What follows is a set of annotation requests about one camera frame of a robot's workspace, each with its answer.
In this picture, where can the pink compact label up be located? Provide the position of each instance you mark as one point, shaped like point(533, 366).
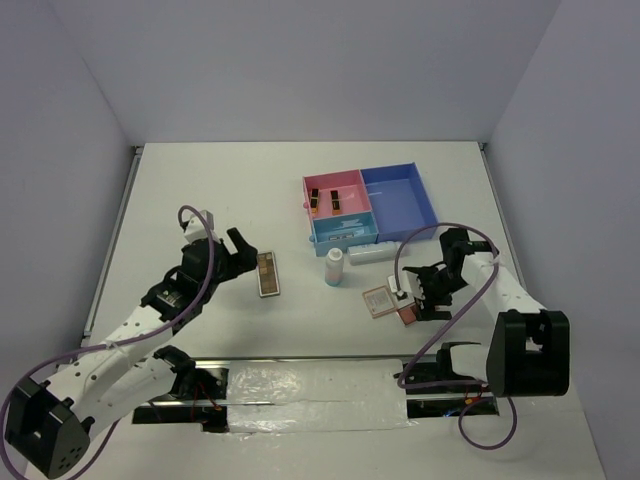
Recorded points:
point(379, 301)

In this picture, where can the black gold lipstick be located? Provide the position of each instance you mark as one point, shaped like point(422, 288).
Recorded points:
point(336, 208)
point(314, 201)

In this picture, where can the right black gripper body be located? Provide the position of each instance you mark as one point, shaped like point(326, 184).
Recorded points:
point(437, 290)

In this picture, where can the long brown eyeshadow palette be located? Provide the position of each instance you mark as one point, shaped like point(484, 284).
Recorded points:
point(267, 275)

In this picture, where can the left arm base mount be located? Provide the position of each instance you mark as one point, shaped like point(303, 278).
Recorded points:
point(197, 398)

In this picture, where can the silver white pan palette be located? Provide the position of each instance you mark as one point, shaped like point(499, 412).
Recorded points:
point(347, 234)

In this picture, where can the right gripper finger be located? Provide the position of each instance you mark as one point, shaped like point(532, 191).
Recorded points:
point(425, 313)
point(420, 273)

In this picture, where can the pink blush palette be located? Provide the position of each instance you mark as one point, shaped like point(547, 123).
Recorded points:
point(408, 314)

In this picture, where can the lying white spray bottle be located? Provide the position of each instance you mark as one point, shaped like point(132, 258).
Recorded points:
point(372, 253)

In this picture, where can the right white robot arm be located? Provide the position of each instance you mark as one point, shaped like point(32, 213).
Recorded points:
point(529, 352)

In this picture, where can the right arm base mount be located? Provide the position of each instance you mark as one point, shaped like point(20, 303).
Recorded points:
point(443, 399)

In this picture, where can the upright white pastel bottle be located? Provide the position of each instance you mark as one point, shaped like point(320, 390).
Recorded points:
point(334, 267)

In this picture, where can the pink blue purple organizer tray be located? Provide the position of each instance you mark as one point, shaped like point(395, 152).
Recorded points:
point(390, 201)

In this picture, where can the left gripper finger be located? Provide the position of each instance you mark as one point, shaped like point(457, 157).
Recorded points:
point(245, 261)
point(238, 240)

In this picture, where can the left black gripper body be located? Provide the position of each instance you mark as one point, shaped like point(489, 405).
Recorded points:
point(228, 265)

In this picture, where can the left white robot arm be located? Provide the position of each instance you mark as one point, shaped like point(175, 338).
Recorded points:
point(52, 423)

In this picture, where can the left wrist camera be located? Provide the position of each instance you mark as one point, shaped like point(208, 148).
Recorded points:
point(199, 227)

